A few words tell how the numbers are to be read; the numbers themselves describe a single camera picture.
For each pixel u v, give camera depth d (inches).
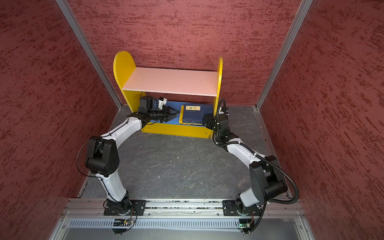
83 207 29.8
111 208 27.2
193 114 35.4
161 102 32.8
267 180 17.3
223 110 30.1
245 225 27.7
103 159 19.4
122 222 28.1
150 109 29.2
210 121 30.6
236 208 27.3
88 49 34.2
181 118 35.2
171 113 32.0
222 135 26.3
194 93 28.0
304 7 28.1
